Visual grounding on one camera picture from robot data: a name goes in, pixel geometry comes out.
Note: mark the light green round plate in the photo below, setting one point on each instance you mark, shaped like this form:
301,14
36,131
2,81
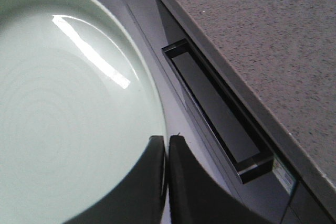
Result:
78,106

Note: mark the grey kitchen island cabinet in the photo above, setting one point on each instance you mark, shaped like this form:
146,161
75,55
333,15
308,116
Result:
278,57

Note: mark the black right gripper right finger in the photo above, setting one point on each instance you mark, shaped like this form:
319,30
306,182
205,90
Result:
195,197

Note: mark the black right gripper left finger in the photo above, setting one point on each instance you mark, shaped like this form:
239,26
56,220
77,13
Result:
139,197

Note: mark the black bar drawer handle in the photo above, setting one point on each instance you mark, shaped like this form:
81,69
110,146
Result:
240,138

